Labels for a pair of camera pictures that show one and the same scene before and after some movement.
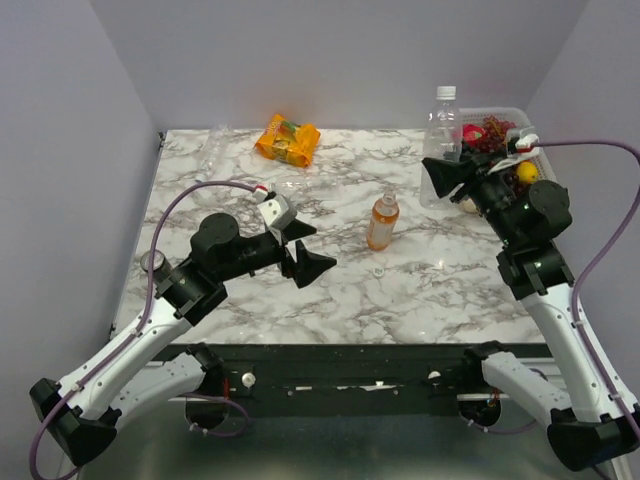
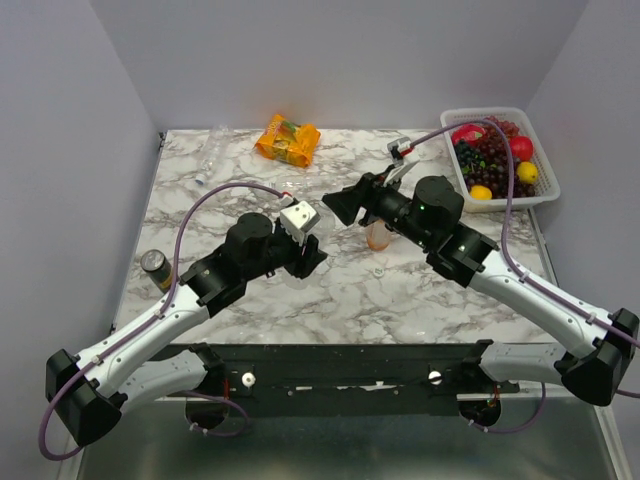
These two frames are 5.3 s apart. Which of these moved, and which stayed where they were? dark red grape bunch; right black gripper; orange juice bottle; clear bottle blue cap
Moved: right black gripper
Stayed: orange juice bottle; clear bottle blue cap; dark red grape bunch
